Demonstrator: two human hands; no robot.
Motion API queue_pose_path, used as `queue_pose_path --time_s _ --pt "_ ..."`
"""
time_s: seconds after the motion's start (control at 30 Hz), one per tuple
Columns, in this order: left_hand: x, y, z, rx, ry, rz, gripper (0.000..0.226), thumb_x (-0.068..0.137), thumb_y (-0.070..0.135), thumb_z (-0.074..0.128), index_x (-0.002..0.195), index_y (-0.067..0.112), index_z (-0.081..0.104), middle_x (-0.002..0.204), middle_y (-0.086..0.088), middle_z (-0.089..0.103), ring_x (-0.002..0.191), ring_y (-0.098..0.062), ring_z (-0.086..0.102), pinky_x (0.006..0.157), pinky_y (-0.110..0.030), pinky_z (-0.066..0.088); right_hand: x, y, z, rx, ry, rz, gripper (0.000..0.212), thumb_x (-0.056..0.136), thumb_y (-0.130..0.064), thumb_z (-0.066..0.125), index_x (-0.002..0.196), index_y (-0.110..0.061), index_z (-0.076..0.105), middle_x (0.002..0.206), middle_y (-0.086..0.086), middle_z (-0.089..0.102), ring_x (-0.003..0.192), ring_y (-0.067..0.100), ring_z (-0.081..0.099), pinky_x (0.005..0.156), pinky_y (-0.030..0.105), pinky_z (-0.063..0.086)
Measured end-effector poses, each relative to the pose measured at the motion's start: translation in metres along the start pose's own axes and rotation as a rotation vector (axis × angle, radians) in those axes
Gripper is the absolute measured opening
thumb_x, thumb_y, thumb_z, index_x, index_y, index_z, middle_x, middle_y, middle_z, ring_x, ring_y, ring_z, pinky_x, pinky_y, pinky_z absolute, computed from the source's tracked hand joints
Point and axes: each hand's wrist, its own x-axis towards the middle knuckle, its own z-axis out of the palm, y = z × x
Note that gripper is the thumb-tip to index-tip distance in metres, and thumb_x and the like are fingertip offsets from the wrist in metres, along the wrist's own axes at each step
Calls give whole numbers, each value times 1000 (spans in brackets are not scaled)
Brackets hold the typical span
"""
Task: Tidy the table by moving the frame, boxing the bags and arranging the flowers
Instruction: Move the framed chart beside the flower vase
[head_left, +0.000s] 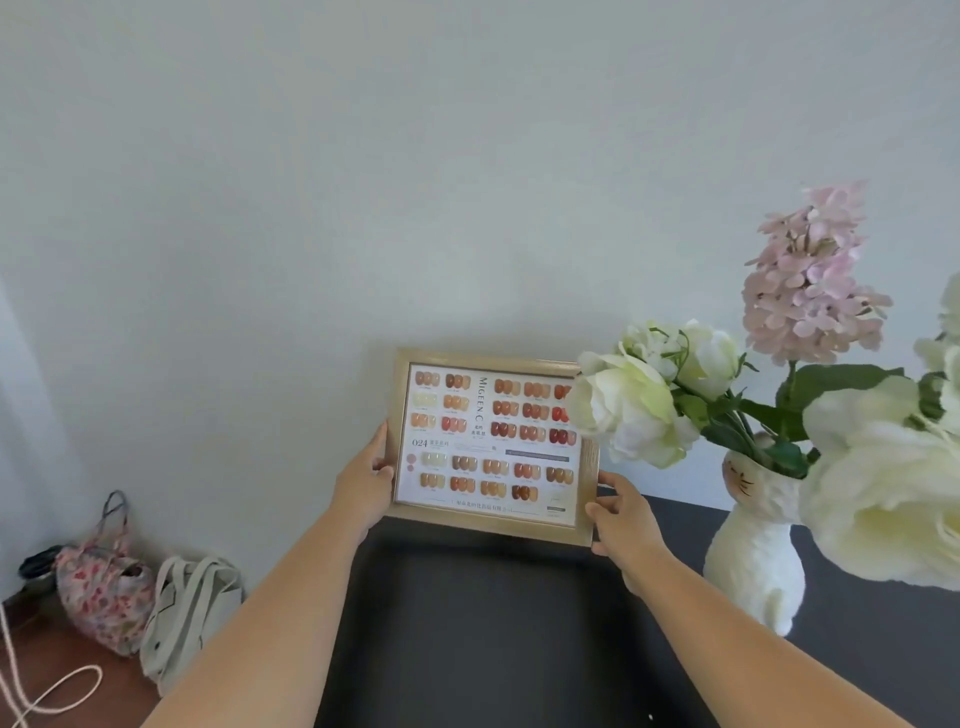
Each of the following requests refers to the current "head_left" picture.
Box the white cat-shaped vase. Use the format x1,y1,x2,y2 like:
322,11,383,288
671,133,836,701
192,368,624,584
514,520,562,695
702,432,807,639

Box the black round object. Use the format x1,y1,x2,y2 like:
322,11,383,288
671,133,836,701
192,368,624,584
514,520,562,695
18,545,69,582

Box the black open box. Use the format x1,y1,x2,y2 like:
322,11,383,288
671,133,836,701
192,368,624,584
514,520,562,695
313,516,702,728

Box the person's left hand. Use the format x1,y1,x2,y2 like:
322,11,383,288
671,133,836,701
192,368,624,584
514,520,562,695
329,420,396,544

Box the green artificial leaves and stems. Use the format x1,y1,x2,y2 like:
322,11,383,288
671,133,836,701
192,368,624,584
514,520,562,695
660,327,948,481

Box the pink artificial flower spray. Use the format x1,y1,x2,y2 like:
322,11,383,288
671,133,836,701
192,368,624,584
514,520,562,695
741,180,894,369

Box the huge white artificial flower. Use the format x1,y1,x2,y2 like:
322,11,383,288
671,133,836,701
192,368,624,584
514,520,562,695
798,374,960,594

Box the large white artificial rose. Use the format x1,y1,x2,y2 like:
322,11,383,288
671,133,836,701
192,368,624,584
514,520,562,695
565,351,702,471

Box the white artificial blossom cluster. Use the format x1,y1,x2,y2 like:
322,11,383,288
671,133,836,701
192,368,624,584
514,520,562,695
912,273,960,438

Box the white artificial rose bud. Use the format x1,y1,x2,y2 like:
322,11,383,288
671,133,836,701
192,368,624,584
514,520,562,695
677,320,744,402

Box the wooden framed nail colour chart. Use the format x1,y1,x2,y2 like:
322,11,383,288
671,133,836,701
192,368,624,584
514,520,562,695
385,347,602,548

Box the person's right forearm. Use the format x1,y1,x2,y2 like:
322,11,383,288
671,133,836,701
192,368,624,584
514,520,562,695
621,549,913,728

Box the person's left forearm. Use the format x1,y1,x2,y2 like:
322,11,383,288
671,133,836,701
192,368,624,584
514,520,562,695
141,487,371,728

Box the person's right hand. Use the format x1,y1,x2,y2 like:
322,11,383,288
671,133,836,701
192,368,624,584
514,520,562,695
584,471,677,596

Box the white canvas tote bag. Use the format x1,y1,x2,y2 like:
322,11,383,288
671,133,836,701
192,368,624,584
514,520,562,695
139,555,246,699

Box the small white-green artificial flower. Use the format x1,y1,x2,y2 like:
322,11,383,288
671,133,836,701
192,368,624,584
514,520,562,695
618,321,690,380

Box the white cord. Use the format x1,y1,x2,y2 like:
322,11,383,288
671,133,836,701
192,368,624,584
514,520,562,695
0,600,104,728

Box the pink floral fabric bag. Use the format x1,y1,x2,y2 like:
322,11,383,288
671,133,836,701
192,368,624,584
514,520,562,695
54,490,157,658

